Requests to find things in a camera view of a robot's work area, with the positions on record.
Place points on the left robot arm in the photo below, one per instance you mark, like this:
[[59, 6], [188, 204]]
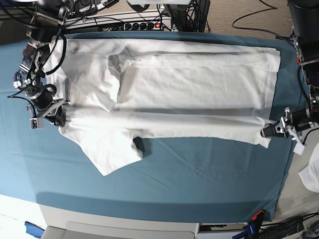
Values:
[[305, 17]]

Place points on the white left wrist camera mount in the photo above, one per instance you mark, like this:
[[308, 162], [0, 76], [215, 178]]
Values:
[[299, 147]]

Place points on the teal table cloth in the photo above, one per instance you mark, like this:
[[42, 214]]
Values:
[[190, 180]]

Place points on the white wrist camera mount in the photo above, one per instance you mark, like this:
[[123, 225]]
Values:
[[299, 147], [37, 117]]

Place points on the orange blue clamp bottom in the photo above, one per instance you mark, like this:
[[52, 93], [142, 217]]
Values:
[[251, 230]]

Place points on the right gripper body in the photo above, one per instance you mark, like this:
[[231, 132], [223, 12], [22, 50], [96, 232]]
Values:
[[53, 113]]

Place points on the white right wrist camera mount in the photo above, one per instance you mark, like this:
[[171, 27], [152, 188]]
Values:
[[37, 117]]

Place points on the white cloth right edge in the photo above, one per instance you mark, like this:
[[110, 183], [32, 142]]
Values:
[[310, 174]]

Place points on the white T-shirt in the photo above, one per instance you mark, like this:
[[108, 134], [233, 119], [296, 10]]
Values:
[[120, 89]]

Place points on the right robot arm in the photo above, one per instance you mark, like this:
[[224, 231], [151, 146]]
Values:
[[45, 27]]

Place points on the grey plastic bin bottom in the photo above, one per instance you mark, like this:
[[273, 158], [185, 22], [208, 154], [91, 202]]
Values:
[[75, 230]]

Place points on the black power strip red switch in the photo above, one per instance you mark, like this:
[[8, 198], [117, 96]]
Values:
[[143, 26]]

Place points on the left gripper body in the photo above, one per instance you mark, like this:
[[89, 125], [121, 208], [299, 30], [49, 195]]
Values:
[[286, 125]]

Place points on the blue cloth bottom left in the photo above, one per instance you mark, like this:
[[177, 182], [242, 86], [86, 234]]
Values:
[[34, 230]]

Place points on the grey foot pedal box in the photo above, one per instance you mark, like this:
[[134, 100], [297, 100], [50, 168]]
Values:
[[85, 5]]

